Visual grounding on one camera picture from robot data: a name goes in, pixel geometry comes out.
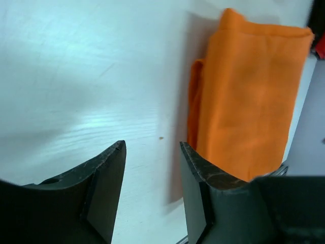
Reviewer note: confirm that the folded red trousers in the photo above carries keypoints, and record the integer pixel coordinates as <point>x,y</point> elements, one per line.
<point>320,48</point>

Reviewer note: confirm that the orange trousers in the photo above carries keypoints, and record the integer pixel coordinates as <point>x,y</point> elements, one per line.
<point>242,94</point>

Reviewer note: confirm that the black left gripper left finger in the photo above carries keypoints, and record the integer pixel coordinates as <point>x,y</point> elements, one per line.
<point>77,206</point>

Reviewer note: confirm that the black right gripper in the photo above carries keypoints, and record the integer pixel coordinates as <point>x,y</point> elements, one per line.
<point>316,17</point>

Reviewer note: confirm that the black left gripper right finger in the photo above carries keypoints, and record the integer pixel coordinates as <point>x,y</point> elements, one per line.
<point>221,208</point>

